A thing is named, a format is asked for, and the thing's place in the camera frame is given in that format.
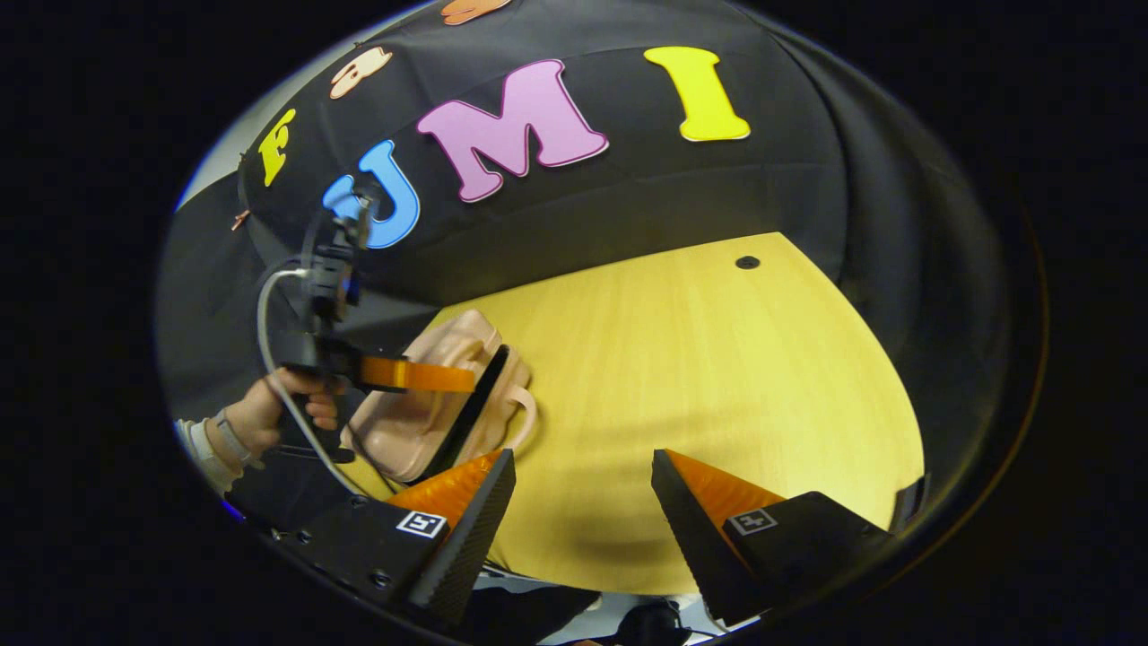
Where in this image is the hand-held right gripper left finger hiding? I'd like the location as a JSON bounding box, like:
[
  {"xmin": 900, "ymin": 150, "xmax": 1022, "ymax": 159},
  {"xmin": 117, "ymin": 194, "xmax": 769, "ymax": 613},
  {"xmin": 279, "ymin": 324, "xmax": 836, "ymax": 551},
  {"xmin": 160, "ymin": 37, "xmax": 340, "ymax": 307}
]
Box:
[{"xmin": 272, "ymin": 449, "xmax": 517, "ymax": 628}]

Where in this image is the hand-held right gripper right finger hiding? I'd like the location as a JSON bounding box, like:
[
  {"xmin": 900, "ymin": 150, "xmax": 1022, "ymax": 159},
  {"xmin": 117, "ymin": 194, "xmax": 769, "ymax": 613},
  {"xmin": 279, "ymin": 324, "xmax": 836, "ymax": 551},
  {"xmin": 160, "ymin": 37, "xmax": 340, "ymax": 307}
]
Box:
[{"xmin": 651, "ymin": 448, "xmax": 896, "ymax": 627}]

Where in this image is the pink suitcase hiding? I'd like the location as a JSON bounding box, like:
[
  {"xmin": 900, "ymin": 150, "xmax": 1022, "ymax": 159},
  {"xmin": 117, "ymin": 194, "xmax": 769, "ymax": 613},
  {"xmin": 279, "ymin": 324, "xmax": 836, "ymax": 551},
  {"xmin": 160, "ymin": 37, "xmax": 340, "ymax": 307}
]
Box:
[{"xmin": 341, "ymin": 309, "xmax": 540, "ymax": 486}]

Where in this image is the dark round object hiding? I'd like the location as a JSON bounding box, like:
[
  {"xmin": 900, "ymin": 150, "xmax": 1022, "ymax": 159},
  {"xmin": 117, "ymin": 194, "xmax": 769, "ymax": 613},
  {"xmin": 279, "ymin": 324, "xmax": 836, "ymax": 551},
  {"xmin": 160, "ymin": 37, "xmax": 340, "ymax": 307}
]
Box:
[{"xmin": 619, "ymin": 599, "xmax": 693, "ymax": 646}]

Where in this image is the person's dark clothing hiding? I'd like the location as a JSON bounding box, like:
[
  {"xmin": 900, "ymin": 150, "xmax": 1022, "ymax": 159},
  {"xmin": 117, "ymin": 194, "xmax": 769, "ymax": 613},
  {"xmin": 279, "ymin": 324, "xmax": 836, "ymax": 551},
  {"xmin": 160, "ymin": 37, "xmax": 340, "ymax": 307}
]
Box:
[{"xmin": 471, "ymin": 574, "xmax": 604, "ymax": 646}]

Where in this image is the grey wristband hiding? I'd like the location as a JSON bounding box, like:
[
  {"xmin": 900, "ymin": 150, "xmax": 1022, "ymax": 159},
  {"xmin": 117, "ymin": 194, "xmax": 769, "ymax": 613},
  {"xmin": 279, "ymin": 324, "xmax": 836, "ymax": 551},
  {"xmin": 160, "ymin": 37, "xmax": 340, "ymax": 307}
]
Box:
[{"xmin": 213, "ymin": 408, "xmax": 261, "ymax": 469}]

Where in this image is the black table edge clamp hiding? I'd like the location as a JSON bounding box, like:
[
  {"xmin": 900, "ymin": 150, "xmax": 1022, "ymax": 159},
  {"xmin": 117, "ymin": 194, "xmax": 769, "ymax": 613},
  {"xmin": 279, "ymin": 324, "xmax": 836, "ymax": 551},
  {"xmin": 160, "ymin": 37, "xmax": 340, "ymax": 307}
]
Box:
[{"xmin": 891, "ymin": 474, "xmax": 931, "ymax": 532}]

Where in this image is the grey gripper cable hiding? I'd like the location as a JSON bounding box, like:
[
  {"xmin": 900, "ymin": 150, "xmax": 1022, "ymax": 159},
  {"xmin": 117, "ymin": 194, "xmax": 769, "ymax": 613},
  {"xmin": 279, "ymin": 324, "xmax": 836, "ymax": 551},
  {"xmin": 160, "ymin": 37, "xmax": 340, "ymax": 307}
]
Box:
[{"xmin": 257, "ymin": 267, "xmax": 370, "ymax": 500}]

